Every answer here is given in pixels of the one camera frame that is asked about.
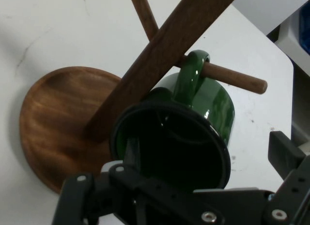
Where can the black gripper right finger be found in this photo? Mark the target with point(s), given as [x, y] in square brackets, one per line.
[283, 150]

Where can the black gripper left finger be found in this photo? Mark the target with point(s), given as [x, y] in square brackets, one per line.
[135, 188]

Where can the dark wooden mug tree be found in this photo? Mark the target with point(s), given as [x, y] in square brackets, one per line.
[60, 109]

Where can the green enamel mug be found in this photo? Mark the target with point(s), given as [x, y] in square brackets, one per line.
[213, 106]

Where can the dark blue foam piece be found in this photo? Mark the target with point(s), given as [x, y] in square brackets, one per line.
[305, 29]

